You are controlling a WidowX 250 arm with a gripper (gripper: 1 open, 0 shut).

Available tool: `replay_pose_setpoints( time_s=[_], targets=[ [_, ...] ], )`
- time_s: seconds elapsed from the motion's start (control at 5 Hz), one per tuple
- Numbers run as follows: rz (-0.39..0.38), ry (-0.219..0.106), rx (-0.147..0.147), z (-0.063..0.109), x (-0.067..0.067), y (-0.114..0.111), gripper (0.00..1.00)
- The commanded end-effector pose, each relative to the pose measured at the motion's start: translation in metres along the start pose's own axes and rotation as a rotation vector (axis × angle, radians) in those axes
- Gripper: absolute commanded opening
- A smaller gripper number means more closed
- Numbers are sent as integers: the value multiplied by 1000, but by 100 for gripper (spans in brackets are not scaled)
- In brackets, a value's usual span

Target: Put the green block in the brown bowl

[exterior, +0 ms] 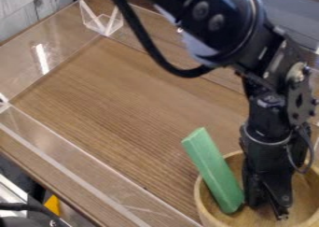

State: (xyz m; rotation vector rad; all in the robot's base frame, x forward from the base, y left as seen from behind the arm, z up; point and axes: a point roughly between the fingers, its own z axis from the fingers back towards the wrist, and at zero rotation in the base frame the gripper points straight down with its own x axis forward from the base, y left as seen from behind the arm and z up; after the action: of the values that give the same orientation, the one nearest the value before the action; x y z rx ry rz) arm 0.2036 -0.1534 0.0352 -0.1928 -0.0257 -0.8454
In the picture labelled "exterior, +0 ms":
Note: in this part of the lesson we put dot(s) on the clear acrylic enclosure wall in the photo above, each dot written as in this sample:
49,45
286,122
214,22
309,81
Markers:
94,118

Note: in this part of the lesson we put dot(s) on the clear acrylic corner bracket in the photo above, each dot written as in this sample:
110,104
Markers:
106,24

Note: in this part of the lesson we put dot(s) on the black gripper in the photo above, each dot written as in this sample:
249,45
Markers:
270,164

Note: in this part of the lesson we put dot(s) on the green rectangular block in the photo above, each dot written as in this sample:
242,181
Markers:
214,170

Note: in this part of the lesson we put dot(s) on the yellow black clamp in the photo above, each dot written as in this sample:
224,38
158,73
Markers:
53,205

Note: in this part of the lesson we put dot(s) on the brown wooden bowl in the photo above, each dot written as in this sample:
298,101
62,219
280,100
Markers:
304,212

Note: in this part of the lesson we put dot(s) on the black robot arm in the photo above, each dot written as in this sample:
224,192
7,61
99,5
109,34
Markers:
230,32

